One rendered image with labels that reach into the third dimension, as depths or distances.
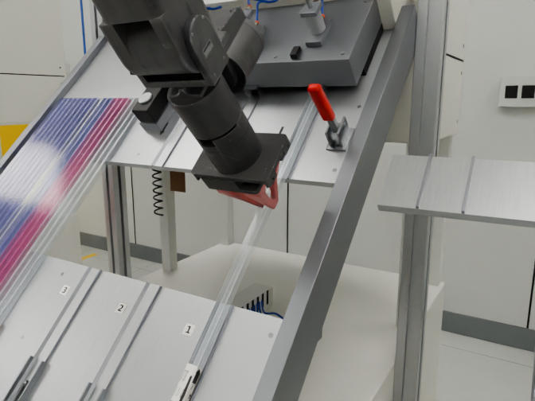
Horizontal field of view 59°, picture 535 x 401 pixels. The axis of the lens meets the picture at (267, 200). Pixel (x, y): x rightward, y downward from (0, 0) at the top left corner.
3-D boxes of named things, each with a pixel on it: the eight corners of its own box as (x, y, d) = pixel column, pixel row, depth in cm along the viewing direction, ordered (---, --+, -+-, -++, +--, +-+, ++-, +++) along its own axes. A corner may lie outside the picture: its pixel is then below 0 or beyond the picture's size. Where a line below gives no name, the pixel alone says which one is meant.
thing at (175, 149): (348, 205, 61) (337, 182, 58) (37, 168, 95) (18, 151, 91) (408, 37, 76) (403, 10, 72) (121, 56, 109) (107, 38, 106)
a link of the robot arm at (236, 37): (106, 40, 41) (184, 33, 37) (163, -37, 46) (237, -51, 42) (173, 133, 50) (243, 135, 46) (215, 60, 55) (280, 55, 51)
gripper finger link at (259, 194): (252, 180, 63) (222, 133, 57) (300, 184, 60) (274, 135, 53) (232, 222, 60) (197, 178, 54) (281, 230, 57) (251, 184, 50)
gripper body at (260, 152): (220, 140, 58) (190, 96, 52) (293, 145, 53) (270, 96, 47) (197, 183, 55) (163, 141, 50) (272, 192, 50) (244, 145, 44)
